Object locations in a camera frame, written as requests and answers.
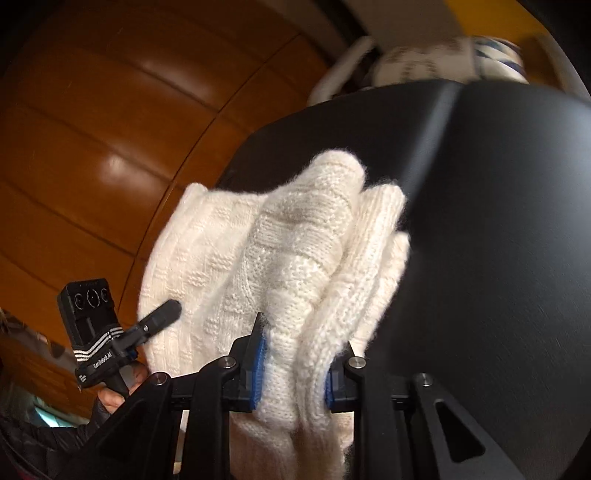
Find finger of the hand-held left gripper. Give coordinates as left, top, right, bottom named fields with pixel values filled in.
left=136, top=299, right=182, bottom=344

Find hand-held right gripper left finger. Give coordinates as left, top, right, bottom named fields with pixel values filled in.
left=69, top=311, right=271, bottom=480

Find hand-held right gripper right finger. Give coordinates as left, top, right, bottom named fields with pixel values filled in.
left=323, top=342, right=527, bottom=480

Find white knitted sweater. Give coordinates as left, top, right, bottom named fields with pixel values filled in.
left=136, top=148, right=411, bottom=480

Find person's left forearm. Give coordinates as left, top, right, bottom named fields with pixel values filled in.
left=0, top=397, right=114, bottom=480

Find person's left hand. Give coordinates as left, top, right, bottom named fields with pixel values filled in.
left=95, top=360, right=151, bottom=414

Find wooden wardrobe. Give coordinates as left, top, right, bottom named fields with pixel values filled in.
left=0, top=0, right=352, bottom=416

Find black leather seat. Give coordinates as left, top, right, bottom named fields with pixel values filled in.
left=215, top=78, right=591, bottom=480

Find white soft item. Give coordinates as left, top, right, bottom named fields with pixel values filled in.
left=307, top=37, right=377, bottom=104

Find white blue patterned pillow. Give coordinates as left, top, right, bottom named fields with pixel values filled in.
left=372, top=34, right=529, bottom=88

